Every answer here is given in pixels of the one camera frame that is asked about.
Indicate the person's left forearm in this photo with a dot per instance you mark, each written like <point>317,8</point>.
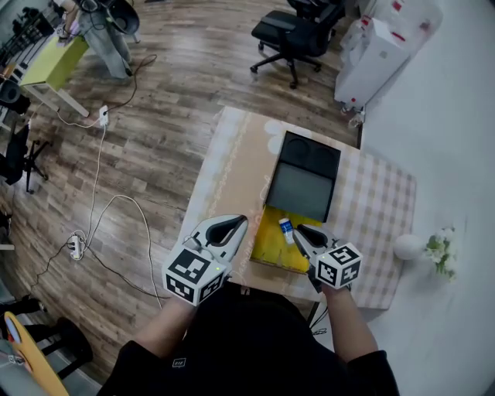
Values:
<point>164,328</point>

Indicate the white appliance cabinet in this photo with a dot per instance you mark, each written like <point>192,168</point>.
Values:
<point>371,58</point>

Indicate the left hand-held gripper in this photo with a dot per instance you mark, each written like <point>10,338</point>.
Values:
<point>193,276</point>

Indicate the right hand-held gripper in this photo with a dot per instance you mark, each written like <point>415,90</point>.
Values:
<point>338,267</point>

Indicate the black shelf rack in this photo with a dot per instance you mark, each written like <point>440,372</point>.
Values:
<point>23,35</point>

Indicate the white flower bunch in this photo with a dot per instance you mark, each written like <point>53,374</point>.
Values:
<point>441,247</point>

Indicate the black chair with star base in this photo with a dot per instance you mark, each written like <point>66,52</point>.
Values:
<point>19,154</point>

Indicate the person's black shirt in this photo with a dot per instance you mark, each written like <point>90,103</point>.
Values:
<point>251,348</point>

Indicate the person's right forearm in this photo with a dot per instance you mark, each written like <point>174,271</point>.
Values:
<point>350,325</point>

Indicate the black office chair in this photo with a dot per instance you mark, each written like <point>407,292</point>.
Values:
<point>298,31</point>

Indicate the yellow box with black lid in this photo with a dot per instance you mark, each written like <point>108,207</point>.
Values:
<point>301,181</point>

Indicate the white power strip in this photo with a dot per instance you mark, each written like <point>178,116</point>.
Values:
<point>75,247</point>

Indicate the black stool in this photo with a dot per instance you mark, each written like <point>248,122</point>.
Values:
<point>69,340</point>

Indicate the yellow curved board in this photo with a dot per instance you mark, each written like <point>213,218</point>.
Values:
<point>29,356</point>

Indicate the white egg-shaped vase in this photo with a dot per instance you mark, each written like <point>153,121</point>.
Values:
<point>408,246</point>

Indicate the clear plastic bottle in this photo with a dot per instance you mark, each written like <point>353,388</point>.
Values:
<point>356,120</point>

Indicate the green top table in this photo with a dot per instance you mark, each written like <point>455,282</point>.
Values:
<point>54,63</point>

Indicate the small white bottle item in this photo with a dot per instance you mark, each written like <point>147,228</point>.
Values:
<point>286,230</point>

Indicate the pink checked tablecloth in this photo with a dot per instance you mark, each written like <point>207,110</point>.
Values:
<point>375,201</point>

